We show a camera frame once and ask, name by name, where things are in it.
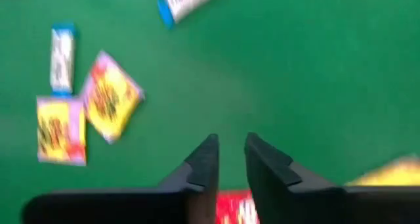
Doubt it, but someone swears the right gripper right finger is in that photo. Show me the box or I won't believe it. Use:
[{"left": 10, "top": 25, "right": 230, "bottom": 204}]
[{"left": 244, "top": 132, "right": 420, "bottom": 224}]

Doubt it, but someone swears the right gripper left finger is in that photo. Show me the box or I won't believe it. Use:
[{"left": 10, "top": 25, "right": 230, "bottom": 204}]
[{"left": 22, "top": 134, "right": 220, "bottom": 224}]

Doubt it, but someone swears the red Skittles bag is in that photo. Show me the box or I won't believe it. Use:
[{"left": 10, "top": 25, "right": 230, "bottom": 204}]
[{"left": 215, "top": 189, "right": 261, "bottom": 224}]

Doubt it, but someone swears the yellow Sour Patch Kids pack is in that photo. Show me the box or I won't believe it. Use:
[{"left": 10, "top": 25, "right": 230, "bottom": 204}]
[
  {"left": 80, "top": 51, "right": 146, "bottom": 145},
  {"left": 35, "top": 95, "right": 88, "bottom": 167},
  {"left": 344, "top": 154, "right": 420, "bottom": 188}
]

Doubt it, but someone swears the white blue Hershey's bar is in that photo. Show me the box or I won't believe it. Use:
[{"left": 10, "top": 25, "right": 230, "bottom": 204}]
[
  {"left": 49, "top": 22, "right": 78, "bottom": 97},
  {"left": 156, "top": 0, "right": 227, "bottom": 30}
]

